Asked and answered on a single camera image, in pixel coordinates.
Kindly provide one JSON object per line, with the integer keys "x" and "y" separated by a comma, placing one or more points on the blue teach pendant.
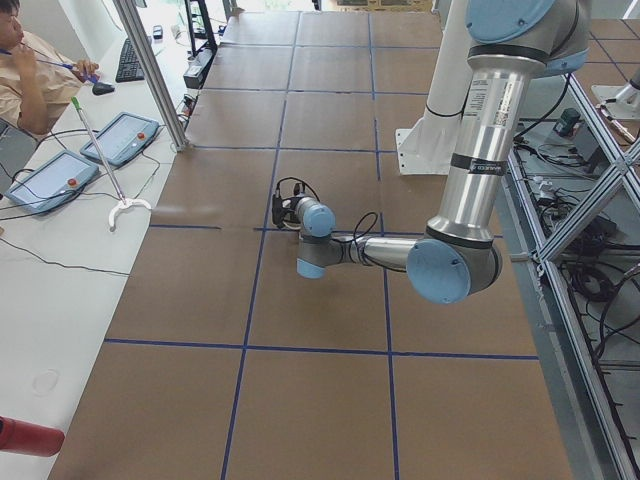
{"x": 126, "y": 136}
{"x": 54, "y": 183}

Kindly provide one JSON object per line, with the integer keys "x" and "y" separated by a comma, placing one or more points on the near blue teach pendant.
{"x": 54, "y": 183}

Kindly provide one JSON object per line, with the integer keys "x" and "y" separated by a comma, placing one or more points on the white reacher grabber stick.
{"x": 124, "y": 203}

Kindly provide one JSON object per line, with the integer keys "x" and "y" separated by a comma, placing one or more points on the aluminium frame post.
{"x": 134, "y": 28}

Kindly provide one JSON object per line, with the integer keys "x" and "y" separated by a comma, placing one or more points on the aluminium side frame rail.
{"x": 570, "y": 209}

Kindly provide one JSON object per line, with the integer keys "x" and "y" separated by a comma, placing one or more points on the red cylinder bottle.
{"x": 26, "y": 438}

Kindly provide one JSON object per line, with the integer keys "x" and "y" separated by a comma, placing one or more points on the black keyboard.
{"x": 129, "y": 68}

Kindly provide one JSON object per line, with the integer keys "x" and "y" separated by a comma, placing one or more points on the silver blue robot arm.
{"x": 511, "y": 43}

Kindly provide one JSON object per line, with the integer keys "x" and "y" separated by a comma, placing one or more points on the green power drill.
{"x": 564, "y": 125}

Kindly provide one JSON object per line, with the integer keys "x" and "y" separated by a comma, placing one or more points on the far blue teach pendant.
{"x": 126, "y": 136}

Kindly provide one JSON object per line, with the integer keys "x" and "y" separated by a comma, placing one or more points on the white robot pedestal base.
{"x": 427, "y": 147}

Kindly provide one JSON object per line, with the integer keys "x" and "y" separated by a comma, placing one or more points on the person in beige shirt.
{"x": 37, "y": 81}

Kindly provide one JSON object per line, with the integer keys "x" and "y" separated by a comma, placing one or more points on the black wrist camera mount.
{"x": 282, "y": 213}

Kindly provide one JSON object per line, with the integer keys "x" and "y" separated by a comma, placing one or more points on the black computer mouse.
{"x": 101, "y": 88}

